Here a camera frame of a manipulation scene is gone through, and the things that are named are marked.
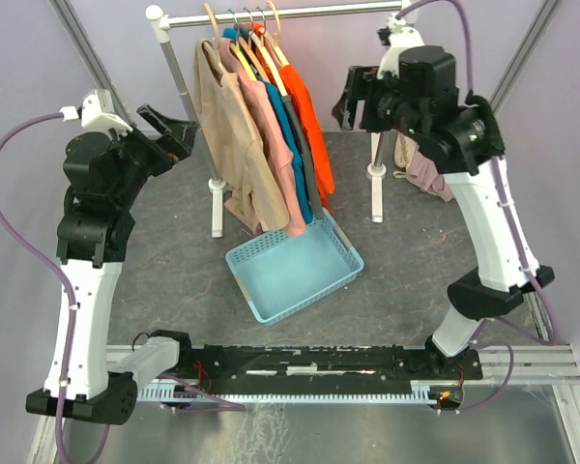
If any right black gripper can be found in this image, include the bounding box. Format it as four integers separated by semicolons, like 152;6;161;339
331;67;426;143

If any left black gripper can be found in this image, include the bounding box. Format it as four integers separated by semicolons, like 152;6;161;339
108;103;199;207

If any orange t shirt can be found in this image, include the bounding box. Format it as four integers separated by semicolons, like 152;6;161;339
251;22;335;213

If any dark grey t shirt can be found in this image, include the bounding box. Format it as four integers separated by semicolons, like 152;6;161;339
238;23;324;219

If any white hanger of grey shirt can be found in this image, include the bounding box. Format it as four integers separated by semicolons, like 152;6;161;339
250;9;288;97

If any beige plastic hanger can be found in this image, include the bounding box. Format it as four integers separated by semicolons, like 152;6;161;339
267;1;289;68

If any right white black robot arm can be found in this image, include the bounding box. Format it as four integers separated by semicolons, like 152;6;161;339
332;45;555;378

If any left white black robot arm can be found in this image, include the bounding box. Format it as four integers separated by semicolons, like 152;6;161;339
25;104;199;425

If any pink t shirt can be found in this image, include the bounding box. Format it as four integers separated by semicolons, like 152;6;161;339
219;39;308;238

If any beige hanger of beige shirt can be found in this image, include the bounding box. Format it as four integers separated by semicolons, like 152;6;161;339
202;2;221;51

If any beige t shirt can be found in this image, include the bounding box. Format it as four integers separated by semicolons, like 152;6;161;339
192;39;289;233

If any yellow hanger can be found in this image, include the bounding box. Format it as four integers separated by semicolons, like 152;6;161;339
228;9;267;81

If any blue t shirt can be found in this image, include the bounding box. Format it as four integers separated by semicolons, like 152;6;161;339
221;26;315;226

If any cream garment on floor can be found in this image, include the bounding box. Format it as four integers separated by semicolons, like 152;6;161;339
392;132;418;179

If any metal clothes rack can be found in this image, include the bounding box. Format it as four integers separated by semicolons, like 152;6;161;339
144;0;422;239

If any mauve clothes pile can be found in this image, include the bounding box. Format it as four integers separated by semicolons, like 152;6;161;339
405;148;454;202

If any light blue plastic basket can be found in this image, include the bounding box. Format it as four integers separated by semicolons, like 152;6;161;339
225;212;364;325

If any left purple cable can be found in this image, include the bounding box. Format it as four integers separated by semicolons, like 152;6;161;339
0;111;112;464

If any purple cable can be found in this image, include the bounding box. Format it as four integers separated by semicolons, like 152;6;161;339
399;0;562;344
0;111;112;464

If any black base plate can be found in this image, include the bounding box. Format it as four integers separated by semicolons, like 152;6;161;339
151;330;483;394

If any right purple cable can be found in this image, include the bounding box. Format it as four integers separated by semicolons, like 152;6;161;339
399;0;562;344

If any light blue cable duct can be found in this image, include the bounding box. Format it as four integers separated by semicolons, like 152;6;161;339
137;380;437;406

